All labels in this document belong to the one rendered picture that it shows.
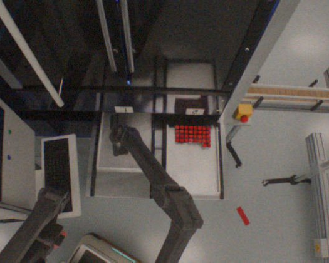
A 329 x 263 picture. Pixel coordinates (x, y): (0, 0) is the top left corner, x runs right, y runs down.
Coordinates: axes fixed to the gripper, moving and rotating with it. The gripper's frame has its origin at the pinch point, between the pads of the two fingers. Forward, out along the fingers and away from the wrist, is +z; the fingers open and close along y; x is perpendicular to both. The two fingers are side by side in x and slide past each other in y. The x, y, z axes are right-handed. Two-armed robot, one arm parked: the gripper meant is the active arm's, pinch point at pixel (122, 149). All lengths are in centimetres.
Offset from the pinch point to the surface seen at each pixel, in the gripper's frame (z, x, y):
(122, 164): 9.3, 1.9, -5.1
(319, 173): 46, -122, -23
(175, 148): 10.5, -25.6, -0.1
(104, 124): 10.1, 9.1, 17.6
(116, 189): 8.9, 5.9, -17.2
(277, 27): -62, -55, 13
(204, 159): 10.6, -39.1, -8.0
